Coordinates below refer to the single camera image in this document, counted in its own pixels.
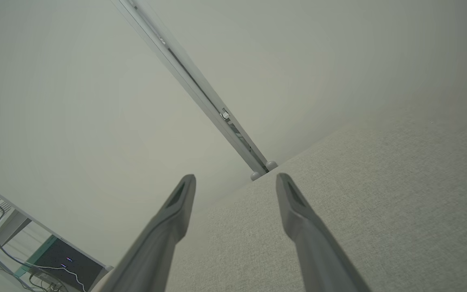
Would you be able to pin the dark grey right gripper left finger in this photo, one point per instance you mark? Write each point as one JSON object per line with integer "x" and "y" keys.
{"x": 156, "y": 243}

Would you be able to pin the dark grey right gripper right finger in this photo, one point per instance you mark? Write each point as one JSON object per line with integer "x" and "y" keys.
{"x": 318, "y": 251}

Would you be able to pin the black computer box with lights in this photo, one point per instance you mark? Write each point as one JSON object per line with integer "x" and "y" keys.
{"x": 71, "y": 259}

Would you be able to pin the white desk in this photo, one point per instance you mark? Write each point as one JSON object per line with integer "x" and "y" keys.
{"x": 12, "y": 223}

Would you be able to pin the grey partition joint post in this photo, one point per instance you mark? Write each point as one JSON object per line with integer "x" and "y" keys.
{"x": 195, "y": 87}

